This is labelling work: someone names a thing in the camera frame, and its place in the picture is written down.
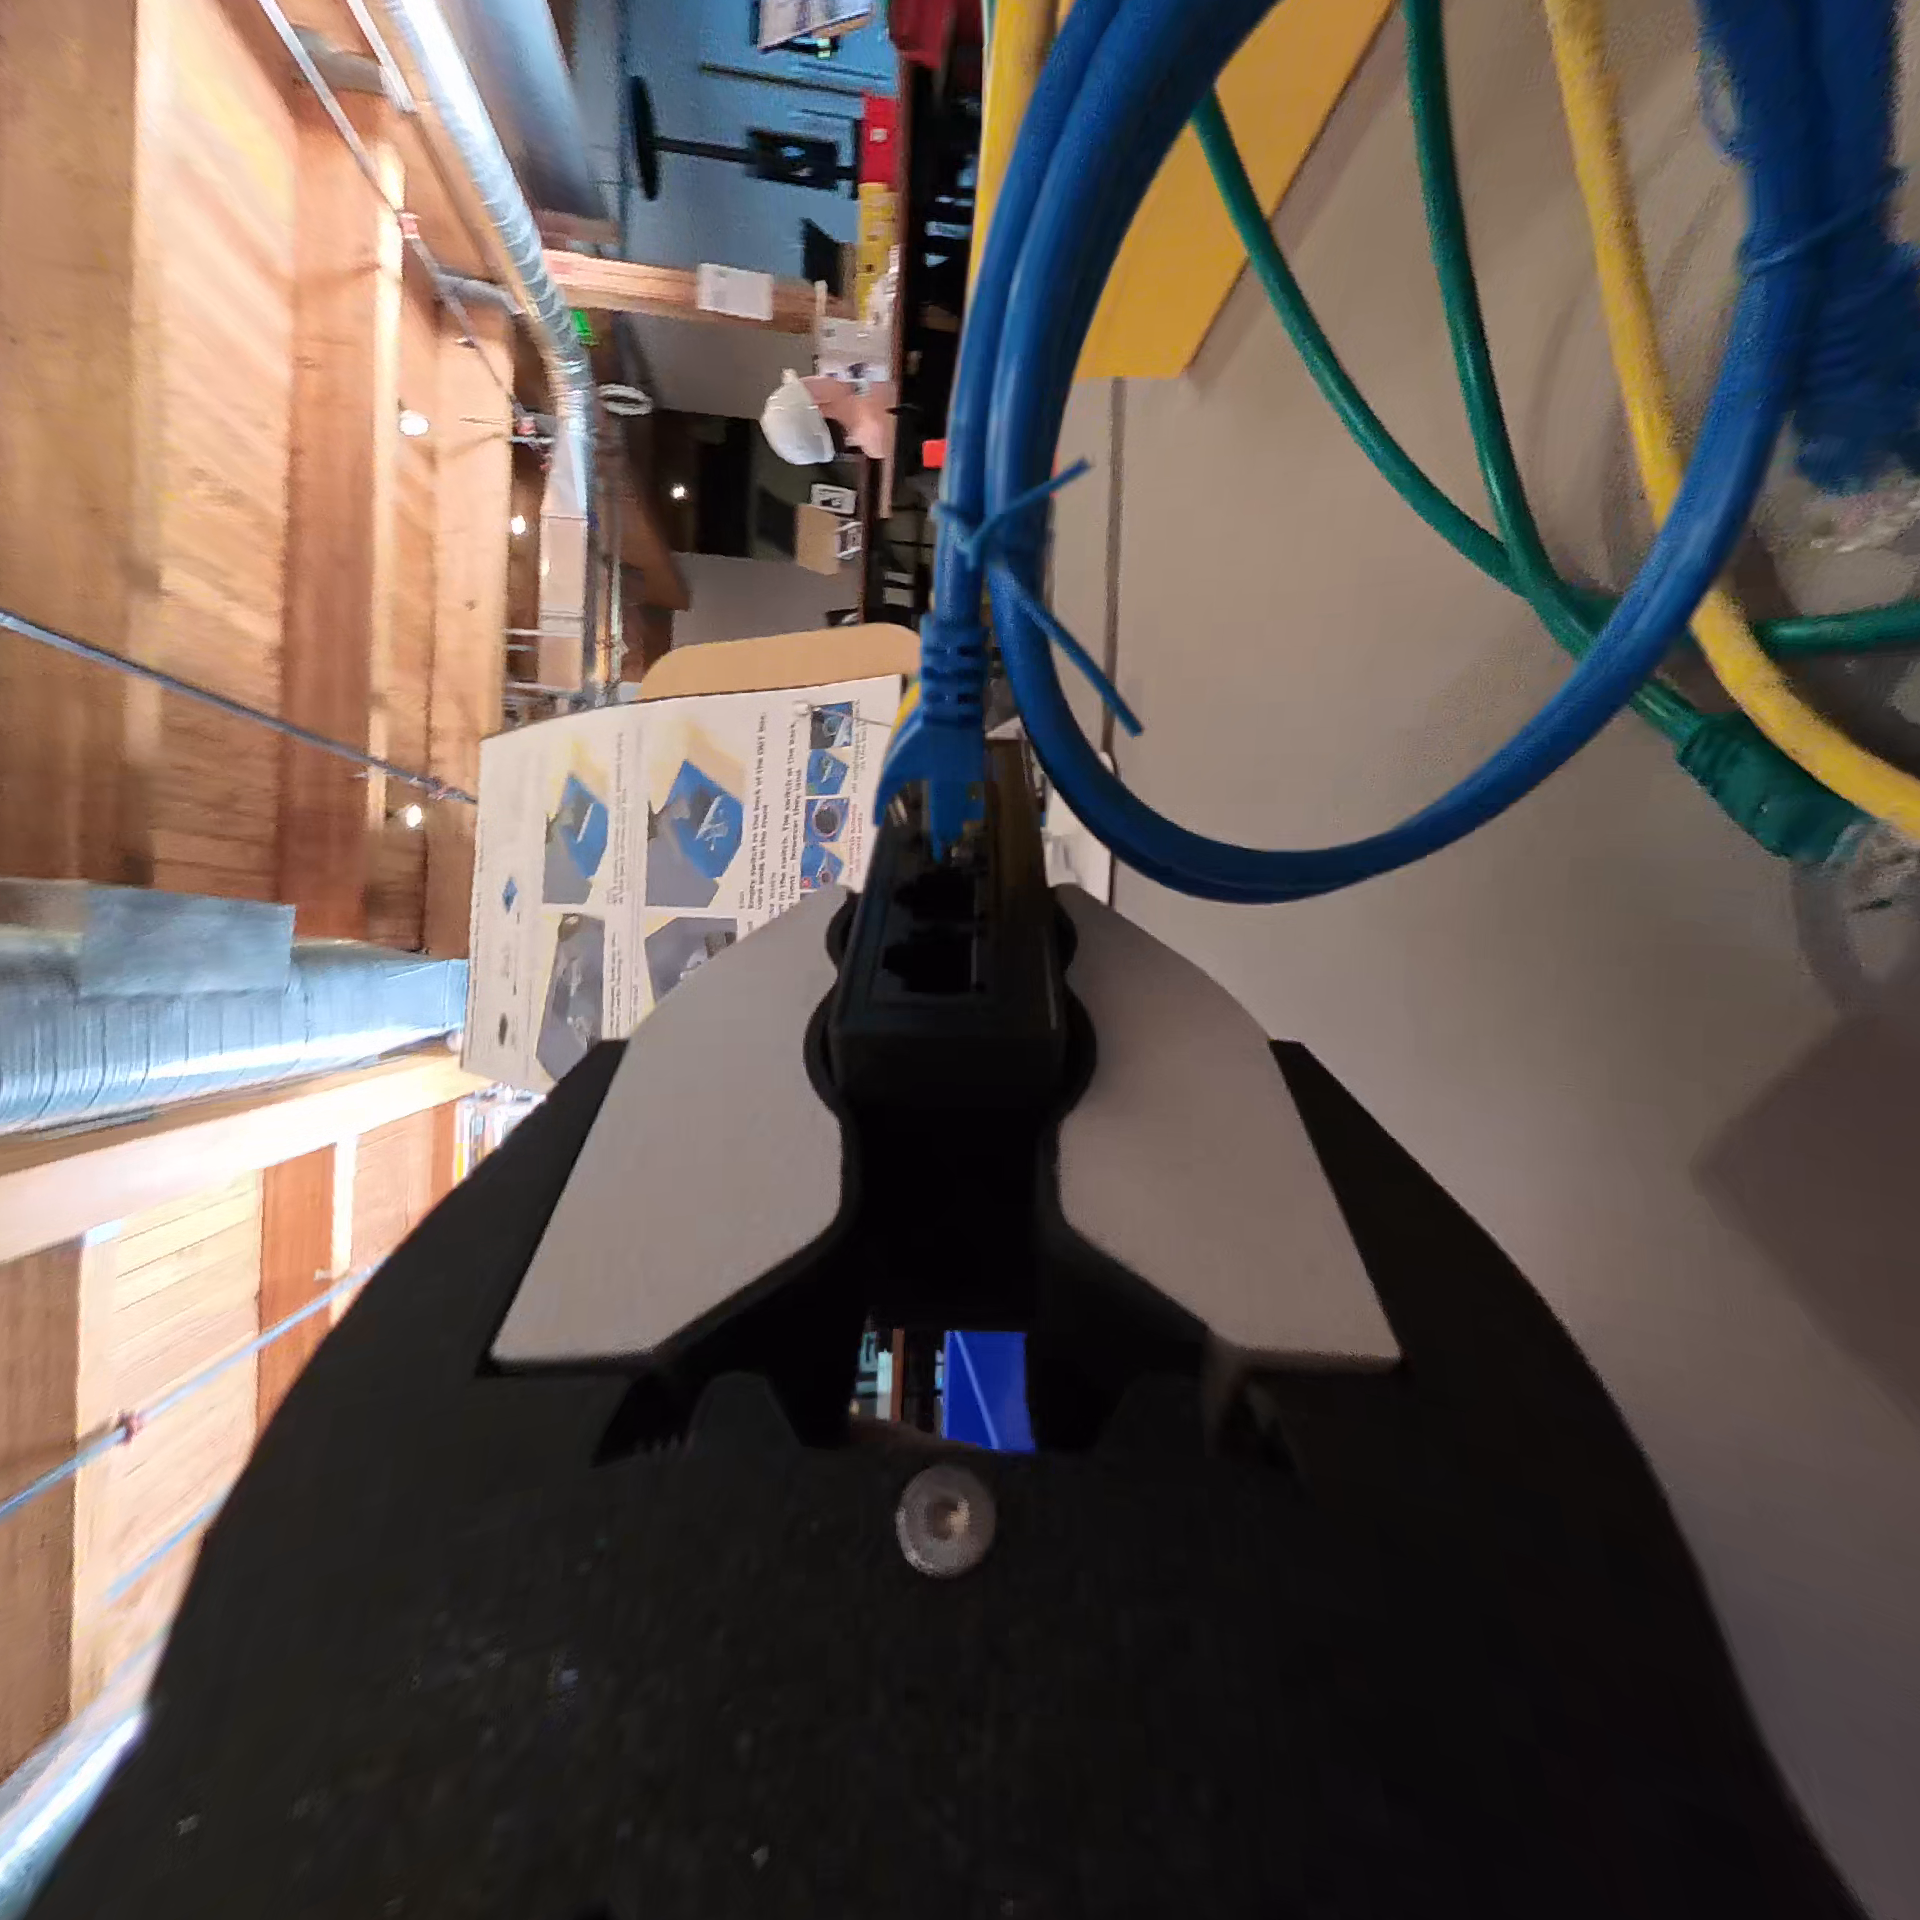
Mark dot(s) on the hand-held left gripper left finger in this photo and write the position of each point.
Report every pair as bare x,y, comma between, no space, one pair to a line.
691,1201

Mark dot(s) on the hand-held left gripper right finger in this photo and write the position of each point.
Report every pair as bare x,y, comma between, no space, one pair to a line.
1213,1201

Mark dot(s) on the black network switch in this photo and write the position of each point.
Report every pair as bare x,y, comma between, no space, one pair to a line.
937,1141

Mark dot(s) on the blue storage bin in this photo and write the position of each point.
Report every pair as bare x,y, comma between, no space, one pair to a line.
989,1389

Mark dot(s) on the yellow storage bin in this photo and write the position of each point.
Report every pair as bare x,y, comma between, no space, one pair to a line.
1185,270

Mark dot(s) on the printed instruction sheet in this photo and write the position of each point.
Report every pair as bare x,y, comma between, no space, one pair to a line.
598,750

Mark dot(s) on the white rounded object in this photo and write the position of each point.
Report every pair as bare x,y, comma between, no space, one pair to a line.
796,416

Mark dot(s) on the metal ventilation duct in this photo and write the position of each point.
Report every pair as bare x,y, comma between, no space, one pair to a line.
562,376
149,1021

